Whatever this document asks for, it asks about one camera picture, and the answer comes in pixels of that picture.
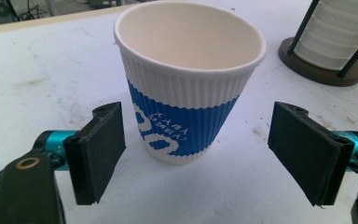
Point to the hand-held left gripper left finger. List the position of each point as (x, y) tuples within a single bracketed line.
[(99, 149)]

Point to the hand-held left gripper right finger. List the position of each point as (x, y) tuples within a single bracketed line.
[(307, 152)]

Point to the cup holder with brown base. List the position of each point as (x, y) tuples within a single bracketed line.
[(310, 70)]

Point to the blue banded paper cup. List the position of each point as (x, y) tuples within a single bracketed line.
[(183, 93)]

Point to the stack of white ribbed cups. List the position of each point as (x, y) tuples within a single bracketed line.
[(335, 34)]

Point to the wooden table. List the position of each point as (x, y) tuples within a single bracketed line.
[(59, 19)]

